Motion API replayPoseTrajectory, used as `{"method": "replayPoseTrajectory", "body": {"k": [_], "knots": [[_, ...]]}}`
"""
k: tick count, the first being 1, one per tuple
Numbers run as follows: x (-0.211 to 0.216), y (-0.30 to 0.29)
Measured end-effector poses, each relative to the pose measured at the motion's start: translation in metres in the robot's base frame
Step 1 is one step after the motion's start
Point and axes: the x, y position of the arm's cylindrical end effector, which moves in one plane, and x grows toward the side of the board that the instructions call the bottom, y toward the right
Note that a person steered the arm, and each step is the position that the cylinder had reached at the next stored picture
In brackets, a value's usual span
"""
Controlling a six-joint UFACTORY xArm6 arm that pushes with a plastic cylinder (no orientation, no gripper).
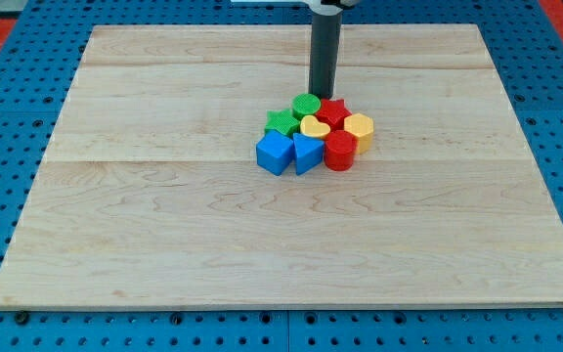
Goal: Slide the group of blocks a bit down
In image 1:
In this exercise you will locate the blue triangle block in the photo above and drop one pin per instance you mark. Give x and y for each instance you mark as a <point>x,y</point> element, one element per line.
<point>309,152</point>

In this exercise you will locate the light wooden board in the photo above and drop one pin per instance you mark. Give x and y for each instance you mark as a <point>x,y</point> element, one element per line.
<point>149,198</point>

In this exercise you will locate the red star block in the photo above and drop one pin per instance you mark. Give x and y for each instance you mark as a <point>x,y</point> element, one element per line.
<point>332,113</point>

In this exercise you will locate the yellow hexagon block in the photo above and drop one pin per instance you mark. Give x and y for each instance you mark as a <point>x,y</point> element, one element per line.
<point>362,128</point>

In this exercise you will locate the green cylinder block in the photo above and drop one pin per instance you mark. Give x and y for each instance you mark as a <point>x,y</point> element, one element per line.
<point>305,104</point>

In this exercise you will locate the blue cube block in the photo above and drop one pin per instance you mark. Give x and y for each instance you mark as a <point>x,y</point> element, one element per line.
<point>275,152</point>

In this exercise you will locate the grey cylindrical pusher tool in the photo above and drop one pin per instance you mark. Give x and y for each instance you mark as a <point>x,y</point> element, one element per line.
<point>325,34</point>

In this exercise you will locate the yellow heart block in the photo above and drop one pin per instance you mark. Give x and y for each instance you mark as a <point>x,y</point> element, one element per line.
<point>310,126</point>

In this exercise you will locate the red cylinder block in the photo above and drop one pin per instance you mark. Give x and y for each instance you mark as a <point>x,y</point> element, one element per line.
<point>340,149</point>

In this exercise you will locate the green star block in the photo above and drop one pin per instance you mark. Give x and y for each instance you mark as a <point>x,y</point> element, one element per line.
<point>281,121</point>

